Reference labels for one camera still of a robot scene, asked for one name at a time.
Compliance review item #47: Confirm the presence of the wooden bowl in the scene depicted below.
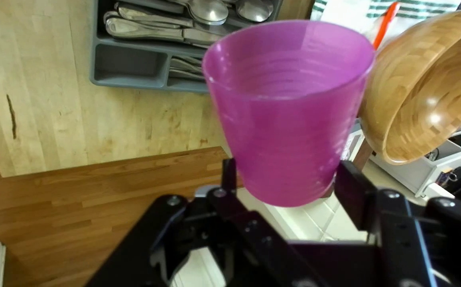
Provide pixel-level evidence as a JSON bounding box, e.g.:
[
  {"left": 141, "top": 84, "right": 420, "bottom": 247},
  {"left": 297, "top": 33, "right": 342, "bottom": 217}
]
[{"left": 358, "top": 6, "right": 461, "bottom": 166}]

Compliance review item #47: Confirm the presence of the metal knife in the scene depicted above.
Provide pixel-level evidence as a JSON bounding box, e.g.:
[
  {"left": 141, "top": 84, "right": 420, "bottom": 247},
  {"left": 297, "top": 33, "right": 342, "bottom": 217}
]
[{"left": 102, "top": 2, "right": 211, "bottom": 48}]

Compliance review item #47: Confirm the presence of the pink plastic cup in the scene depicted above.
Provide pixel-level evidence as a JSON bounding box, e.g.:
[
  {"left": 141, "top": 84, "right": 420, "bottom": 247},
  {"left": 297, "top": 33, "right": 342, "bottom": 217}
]
[{"left": 201, "top": 19, "right": 377, "bottom": 209}]

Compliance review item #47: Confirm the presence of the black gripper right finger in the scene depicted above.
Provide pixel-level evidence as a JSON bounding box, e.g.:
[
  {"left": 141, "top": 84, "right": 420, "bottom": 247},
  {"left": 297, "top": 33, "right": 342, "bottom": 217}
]
[{"left": 335, "top": 159, "right": 461, "bottom": 287}]

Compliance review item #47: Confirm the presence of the white shelf unit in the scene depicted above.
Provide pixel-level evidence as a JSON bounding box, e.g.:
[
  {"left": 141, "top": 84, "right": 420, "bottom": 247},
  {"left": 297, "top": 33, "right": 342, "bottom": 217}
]
[{"left": 369, "top": 124, "right": 461, "bottom": 199}]

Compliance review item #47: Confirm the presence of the grey cutlery tray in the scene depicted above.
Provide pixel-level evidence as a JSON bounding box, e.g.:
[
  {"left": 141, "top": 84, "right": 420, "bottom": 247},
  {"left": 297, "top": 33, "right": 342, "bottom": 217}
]
[{"left": 88, "top": 0, "right": 284, "bottom": 96}]

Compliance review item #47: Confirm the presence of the green striped white towel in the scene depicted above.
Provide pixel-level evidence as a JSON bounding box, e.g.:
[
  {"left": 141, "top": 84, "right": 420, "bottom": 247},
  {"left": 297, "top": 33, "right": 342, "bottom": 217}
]
[{"left": 311, "top": 0, "right": 461, "bottom": 22}]

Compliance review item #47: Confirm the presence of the orange handled utensil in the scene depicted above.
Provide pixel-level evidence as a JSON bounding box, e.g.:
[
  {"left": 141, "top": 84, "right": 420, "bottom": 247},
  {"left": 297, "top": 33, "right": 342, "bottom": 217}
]
[{"left": 370, "top": 0, "right": 402, "bottom": 51}]

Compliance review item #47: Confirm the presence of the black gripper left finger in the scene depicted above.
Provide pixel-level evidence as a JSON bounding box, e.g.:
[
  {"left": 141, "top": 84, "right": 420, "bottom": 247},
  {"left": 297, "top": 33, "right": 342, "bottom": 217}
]
[{"left": 85, "top": 158, "right": 327, "bottom": 287}]

